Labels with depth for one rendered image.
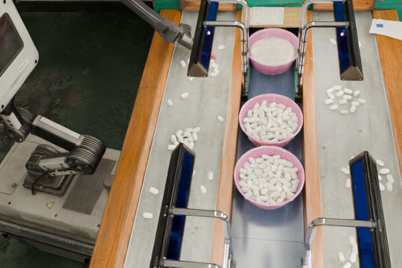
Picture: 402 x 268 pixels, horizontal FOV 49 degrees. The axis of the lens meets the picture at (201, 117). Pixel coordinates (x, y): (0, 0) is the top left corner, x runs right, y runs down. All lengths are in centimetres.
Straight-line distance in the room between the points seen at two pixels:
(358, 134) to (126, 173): 95
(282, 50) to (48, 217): 134
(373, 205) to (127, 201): 89
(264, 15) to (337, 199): 106
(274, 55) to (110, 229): 112
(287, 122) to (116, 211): 80
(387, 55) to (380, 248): 117
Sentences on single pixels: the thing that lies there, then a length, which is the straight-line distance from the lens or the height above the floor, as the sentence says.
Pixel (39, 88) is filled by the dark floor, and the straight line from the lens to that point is 342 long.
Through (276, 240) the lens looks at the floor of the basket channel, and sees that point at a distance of 172.
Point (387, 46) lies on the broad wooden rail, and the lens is 228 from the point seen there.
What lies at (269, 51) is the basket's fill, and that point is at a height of 73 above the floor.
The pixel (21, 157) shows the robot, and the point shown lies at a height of 47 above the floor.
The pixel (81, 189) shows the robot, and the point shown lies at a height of 48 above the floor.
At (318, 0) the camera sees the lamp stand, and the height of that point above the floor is 112.
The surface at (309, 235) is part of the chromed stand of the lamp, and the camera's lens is 133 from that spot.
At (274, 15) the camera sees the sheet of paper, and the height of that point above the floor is 78.
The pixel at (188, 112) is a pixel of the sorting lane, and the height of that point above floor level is 74.
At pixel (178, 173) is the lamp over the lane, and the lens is 135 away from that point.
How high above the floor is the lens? 224
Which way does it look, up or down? 51 degrees down
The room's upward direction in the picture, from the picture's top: 8 degrees counter-clockwise
